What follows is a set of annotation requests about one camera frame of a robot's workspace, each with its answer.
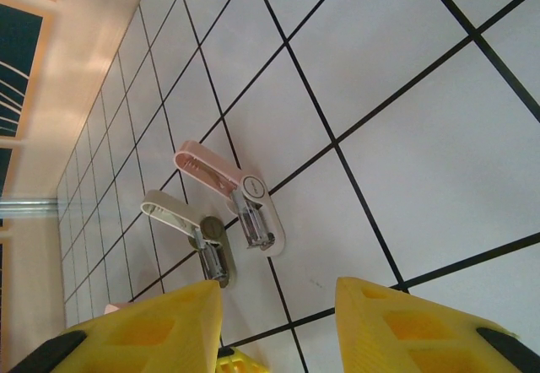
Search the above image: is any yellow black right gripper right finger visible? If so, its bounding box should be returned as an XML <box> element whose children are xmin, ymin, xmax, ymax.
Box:
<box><xmin>335</xmin><ymin>275</ymin><xmax>540</xmax><ymax>373</ymax></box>

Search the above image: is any aluminium corner post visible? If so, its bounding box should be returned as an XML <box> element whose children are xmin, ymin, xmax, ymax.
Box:
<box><xmin>0</xmin><ymin>197</ymin><xmax>59</xmax><ymax>221</ymax></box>

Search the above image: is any wooden table surround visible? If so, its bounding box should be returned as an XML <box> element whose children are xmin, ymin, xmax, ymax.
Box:
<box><xmin>0</xmin><ymin>0</ymin><xmax>158</xmax><ymax>349</ymax></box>

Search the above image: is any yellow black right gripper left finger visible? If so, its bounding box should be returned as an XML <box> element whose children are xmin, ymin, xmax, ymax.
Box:
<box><xmin>0</xmin><ymin>279</ymin><xmax>224</xmax><ymax>373</ymax></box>

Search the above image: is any pink plastic tray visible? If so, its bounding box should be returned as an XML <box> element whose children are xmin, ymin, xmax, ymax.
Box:
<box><xmin>102</xmin><ymin>300</ymin><xmax>138</xmax><ymax>314</ymax></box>

